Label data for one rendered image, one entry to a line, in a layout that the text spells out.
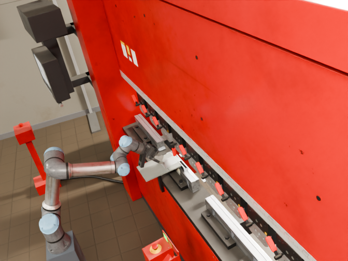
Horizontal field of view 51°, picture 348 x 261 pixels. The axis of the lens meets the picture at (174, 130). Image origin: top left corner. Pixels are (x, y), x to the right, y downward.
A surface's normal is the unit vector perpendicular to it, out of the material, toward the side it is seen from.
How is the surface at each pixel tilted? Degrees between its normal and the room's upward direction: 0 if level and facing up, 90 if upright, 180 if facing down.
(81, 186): 0
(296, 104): 90
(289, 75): 90
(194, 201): 0
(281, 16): 90
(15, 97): 90
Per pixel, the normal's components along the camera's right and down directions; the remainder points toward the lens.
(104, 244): -0.15, -0.82
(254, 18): -0.88, 0.37
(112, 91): 0.44, 0.44
